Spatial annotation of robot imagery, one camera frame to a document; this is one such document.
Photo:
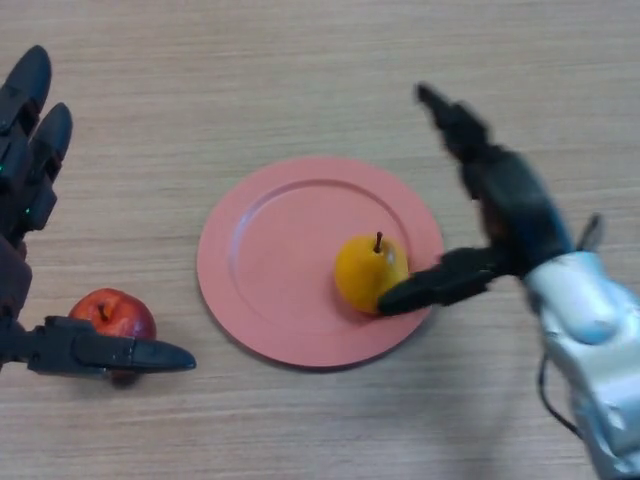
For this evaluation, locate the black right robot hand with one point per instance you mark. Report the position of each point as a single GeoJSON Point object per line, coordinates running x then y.
{"type": "Point", "coordinates": [520, 205]}

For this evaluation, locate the pink round plate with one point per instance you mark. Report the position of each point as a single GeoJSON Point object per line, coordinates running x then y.
{"type": "Point", "coordinates": [285, 280]}

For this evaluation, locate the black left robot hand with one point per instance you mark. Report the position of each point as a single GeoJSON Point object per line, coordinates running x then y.
{"type": "Point", "coordinates": [25, 165]}

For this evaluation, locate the red apple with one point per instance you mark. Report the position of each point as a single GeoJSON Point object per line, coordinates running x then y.
{"type": "Point", "coordinates": [120, 312]}

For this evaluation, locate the yellow pear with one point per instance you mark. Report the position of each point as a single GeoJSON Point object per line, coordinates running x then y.
{"type": "Point", "coordinates": [362, 272]}

